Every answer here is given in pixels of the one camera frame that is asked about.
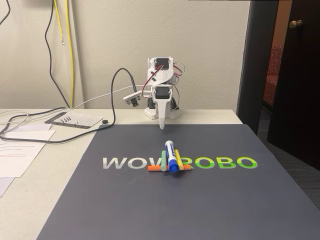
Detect dark grey door frame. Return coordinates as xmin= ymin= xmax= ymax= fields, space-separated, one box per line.
xmin=235 ymin=0 xmax=280 ymax=136

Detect orange chalk stick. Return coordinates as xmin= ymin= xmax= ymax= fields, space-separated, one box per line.
xmin=146 ymin=164 xmax=194 ymax=172

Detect red speckled upholstery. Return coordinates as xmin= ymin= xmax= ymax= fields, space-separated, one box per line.
xmin=262 ymin=43 xmax=285 ymax=109

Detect dark wooden door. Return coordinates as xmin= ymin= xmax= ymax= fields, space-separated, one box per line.
xmin=266 ymin=0 xmax=320 ymax=172

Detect red white servo wire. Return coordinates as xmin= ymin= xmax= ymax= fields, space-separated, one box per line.
xmin=141 ymin=64 xmax=164 ymax=98

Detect blank white paper sheet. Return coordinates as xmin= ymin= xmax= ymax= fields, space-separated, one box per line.
xmin=13 ymin=123 xmax=52 ymax=132
xmin=0 ymin=129 xmax=57 ymax=144

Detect short yellow wire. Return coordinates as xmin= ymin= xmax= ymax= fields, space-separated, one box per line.
xmin=53 ymin=0 xmax=66 ymax=46

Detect blue dry erase marker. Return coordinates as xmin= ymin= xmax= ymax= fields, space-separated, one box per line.
xmin=164 ymin=139 xmax=180 ymax=175

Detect thin black cable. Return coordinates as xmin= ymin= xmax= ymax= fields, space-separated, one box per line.
xmin=0 ymin=0 xmax=11 ymax=26

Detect white cable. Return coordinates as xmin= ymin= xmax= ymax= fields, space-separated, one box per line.
xmin=0 ymin=84 xmax=146 ymax=133

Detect white printed paper sheet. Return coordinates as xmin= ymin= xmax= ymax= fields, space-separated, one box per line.
xmin=0 ymin=141 xmax=47 ymax=179

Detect dark grey WOWROBO mat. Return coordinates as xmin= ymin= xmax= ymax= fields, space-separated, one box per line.
xmin=35 ymin=123 xmax=320 ymax=240

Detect white gripper camera black lens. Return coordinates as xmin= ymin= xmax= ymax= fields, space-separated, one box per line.
xmin=122 ymin=90 xmax=144 ymax=109

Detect pale grey paper sheet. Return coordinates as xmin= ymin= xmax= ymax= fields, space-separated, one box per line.
xmin=0 ymin=177 xmax=16 ymax=198

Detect black white screw card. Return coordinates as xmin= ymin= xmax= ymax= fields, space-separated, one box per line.
xmin=44 ymin=111 xmax=104 ymax=130

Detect green chalk stick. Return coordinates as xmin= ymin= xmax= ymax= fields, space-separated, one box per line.
xmin=159 ymin=149 xmax=169 ymax=172

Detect black camera cable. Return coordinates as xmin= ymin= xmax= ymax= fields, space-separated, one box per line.
xmin=0 ymin=0 xmax=138 ymax=144

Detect yellow chalk stick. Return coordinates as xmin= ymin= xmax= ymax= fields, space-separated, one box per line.
xmin=174 ymin=148 xmax=184 ymax=169

